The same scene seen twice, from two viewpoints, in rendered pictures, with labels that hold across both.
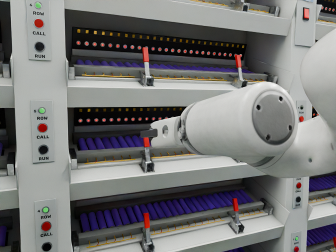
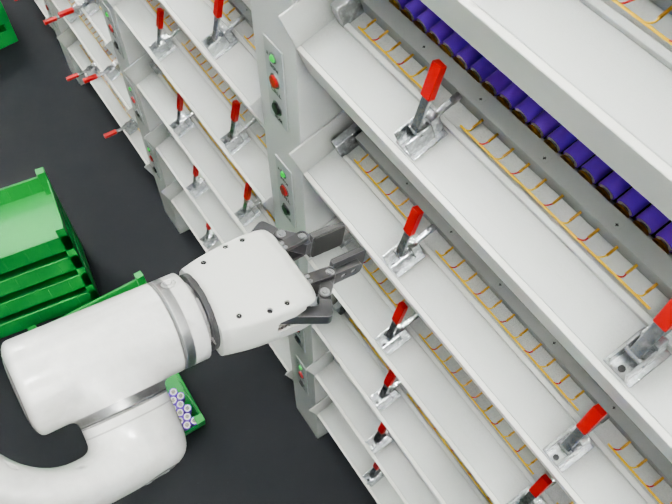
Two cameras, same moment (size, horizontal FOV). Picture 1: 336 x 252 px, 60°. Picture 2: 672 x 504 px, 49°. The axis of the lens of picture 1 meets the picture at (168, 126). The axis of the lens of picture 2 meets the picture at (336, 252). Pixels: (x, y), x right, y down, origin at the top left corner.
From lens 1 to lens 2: 0.86 m
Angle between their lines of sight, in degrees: 81
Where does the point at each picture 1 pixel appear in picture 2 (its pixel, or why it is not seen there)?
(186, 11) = (510, 59)
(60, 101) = (289, 62)
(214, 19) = (596, 142)
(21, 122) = (260, 54)
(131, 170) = (384, 236)
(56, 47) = not seen: outside the picture
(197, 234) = (467, 420)
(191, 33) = not seen: outside the picture
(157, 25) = not seen: outside the picture
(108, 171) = (360, 203)
